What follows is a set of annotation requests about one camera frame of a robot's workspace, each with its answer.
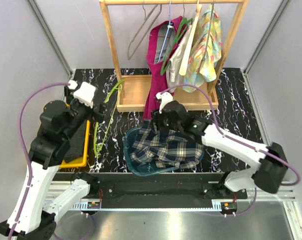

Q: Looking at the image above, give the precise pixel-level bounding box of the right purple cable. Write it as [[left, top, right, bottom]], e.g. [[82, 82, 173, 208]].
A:
[[156, 83, 301, 217]]

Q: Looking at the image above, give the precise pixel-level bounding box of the navy plaid skirt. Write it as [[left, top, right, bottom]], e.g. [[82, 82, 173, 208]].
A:
[[126, 119, 204, 169]]

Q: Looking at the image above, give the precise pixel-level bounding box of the wooden clothes rack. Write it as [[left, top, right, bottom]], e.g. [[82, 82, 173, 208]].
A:
[[100, 0, 249, 112]]

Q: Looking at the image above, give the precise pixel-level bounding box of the dark green hanger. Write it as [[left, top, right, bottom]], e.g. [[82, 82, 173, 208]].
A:
[[160, 17, 193, 75]]

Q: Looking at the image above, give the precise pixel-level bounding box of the magenta dress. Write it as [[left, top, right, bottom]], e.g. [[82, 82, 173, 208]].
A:
[[143, 16, 182, 119]]

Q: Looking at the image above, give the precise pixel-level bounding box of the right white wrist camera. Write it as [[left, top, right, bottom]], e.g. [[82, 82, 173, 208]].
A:
[[155, 92, 173, 114]]

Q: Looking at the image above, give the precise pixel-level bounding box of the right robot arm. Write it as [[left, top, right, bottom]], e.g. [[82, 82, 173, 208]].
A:
[[151, 100, 288, 198]]

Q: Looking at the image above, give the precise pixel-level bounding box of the colourful floral shirt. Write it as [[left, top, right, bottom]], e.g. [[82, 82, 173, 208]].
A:
[[183, 4, 222, 87]]

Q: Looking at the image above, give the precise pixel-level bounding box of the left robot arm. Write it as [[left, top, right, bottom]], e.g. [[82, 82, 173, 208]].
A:
[[0, 99, 106, 240]]

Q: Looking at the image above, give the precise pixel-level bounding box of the teal transparent plastic basin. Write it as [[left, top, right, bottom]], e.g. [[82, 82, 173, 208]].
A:
[[123, 124, 205, 178]]

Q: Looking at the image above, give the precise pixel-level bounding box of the cream wooden hanger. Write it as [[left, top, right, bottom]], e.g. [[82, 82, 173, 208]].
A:
[[179, 1, 202, 76]]

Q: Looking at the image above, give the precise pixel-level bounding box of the dark grey striped cloth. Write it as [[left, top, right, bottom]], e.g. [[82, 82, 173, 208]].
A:
[[64, 121, 87, 163]]

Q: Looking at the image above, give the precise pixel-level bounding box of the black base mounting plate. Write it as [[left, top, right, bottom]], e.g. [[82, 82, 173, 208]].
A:
[[63, 172, 247, 209]]

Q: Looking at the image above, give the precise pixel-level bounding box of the yellow plastic tray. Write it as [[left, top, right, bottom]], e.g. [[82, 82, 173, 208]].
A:
[[60, 120, 91, 169]]

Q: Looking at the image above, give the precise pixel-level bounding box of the white garment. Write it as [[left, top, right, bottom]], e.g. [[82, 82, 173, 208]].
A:
[[166, 26, 192, 88]]

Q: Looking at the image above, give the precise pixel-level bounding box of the lime green hanger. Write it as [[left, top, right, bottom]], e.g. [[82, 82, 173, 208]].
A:
[[93, 78, 126, 159]]

